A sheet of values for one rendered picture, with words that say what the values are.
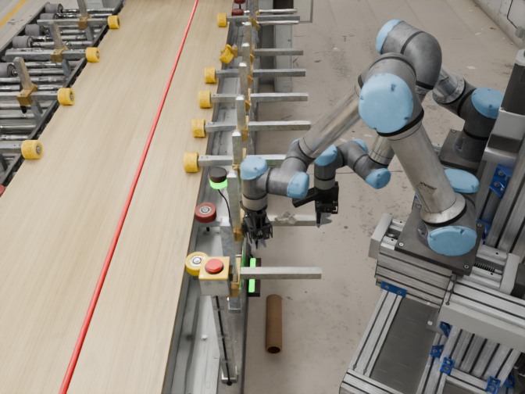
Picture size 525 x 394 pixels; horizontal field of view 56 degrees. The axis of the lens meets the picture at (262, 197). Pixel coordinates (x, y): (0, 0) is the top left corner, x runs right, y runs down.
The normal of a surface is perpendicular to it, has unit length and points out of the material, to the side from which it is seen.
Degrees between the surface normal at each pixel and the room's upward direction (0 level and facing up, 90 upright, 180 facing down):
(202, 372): 0
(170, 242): 0
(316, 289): 0
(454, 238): 97
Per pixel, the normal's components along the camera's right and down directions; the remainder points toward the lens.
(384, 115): -0.37, 0.53
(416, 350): -0.03, -0.76
